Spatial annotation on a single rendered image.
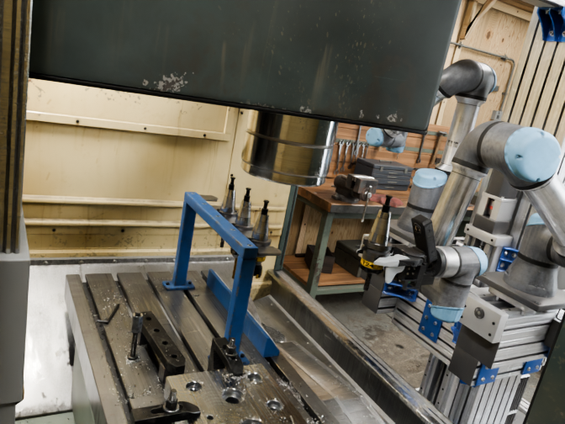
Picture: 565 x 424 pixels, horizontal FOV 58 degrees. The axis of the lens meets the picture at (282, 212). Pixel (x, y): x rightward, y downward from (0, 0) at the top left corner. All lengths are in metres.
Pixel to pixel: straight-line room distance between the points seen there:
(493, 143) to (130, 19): 0.90
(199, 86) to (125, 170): 1.21
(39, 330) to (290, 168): 1.16
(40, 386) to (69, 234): 0.54
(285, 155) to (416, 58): 0.26
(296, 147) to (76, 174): 1.15
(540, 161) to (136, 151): 1.28
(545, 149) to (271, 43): 0.75
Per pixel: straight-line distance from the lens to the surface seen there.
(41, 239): 1.94
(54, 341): 1.77
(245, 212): 1.39
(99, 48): 0.67
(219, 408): 1.10
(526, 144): 1.26
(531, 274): 1.67
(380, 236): 1.09
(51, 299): 1.87
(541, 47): 1.96
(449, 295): 1.33
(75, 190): 1.89
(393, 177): 4.17
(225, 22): 0.71
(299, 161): 0.85
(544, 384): 1.36
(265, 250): 1.28
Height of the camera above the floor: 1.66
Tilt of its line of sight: 16 degrees down
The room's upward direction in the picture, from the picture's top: 11 degrees clockwise
